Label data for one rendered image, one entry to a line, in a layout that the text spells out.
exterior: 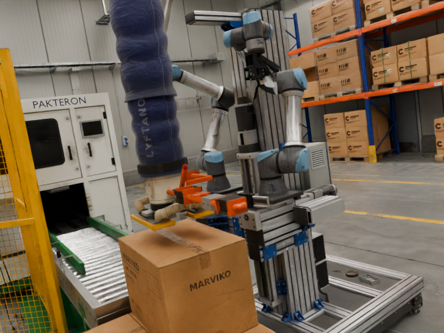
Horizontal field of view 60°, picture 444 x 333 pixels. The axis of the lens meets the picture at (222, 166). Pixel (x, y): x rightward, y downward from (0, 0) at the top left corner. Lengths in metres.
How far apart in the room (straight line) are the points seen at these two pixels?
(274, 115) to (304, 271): 0.96
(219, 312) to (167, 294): 0.26
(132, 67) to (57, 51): 9.75
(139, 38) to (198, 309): 1.14
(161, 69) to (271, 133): 0.80
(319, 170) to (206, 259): 1.08
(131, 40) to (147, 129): 0.37
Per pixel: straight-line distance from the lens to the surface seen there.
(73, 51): 11.54
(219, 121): 2.52
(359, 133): 9.69
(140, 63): 1.71
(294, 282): 2.43
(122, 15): 1.76
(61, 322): 3.01
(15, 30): 11.38
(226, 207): 1.25
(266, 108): 2.20
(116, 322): 2.14
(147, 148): 1.71
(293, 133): 1.95
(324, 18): 10.15
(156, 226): 1.64
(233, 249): 1.66
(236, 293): 1.73
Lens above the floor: 1.45
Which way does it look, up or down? 7 degrees down
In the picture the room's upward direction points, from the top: 9 degrees counter-clockwise
